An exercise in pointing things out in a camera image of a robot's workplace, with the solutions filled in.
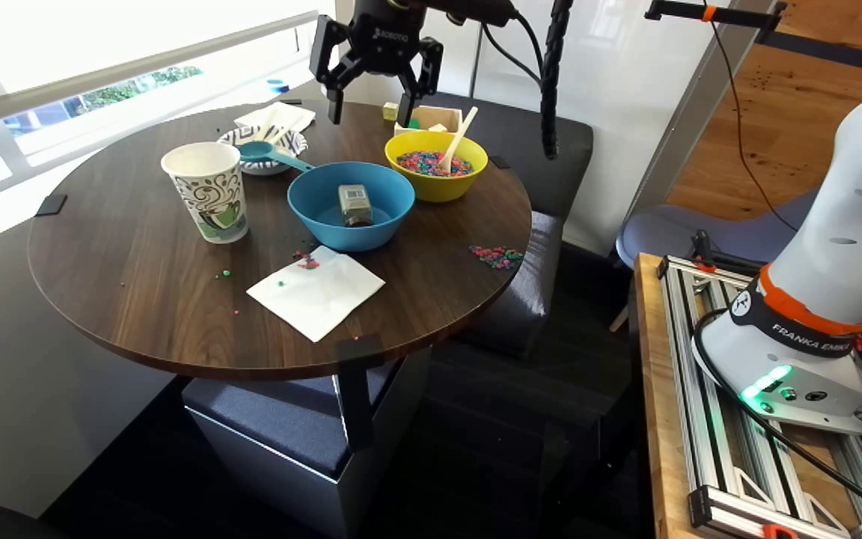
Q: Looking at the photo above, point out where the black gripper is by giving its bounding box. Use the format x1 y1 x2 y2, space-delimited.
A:
309 0 445 128

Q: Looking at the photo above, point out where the light wooden box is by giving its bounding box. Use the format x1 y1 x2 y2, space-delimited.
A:
391 103 466 137

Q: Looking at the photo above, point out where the colourful candy in bowl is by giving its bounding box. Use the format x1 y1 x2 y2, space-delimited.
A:
394 146 476 179

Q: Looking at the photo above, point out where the yellow bowl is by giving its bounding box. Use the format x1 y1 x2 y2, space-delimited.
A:
381 128 490 206

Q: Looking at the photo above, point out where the small patterned bowl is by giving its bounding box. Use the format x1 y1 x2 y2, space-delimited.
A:
216 124 312 184

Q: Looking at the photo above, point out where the blue bowl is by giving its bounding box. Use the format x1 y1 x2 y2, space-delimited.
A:
285 160 420 256

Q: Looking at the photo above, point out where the cream spoon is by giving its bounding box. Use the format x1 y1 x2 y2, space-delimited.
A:
437 106 482 176

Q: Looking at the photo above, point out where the folded white napkin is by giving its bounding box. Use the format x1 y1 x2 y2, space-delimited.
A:
234 99 321 145

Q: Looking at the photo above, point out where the teal plastic scoop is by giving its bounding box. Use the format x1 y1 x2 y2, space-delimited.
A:
237 137 313 179

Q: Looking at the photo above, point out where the dark grey sofa chair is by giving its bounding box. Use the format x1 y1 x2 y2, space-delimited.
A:
403 90 595 223

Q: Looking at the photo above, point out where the printed paper cup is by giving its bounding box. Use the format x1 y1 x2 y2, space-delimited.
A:
158 137 255 248

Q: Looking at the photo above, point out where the scattered colourful candy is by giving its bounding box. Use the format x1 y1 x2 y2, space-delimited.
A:
466 241 529 275

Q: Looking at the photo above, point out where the flat white paper napkin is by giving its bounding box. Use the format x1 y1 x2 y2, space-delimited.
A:
241 244 388 347

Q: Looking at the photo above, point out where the dark grey ottoman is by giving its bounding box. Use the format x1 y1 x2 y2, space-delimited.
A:
445 206 568 365

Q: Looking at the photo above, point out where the black table leg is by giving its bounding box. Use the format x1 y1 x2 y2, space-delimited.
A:
331 338 388 455

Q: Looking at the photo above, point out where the blue grey round stool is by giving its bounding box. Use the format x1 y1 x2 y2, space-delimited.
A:
614 193 825 275

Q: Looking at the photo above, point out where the black table edge clip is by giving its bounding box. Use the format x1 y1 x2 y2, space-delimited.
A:
32 193 71 223

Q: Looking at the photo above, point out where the wooden workbench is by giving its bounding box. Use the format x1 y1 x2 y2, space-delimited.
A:
632 248 705 539

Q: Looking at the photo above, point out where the thick black cable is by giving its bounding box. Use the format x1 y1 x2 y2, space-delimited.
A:
478 0 577 163

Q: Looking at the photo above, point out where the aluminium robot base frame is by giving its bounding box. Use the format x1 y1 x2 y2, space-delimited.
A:
659 251 862 539

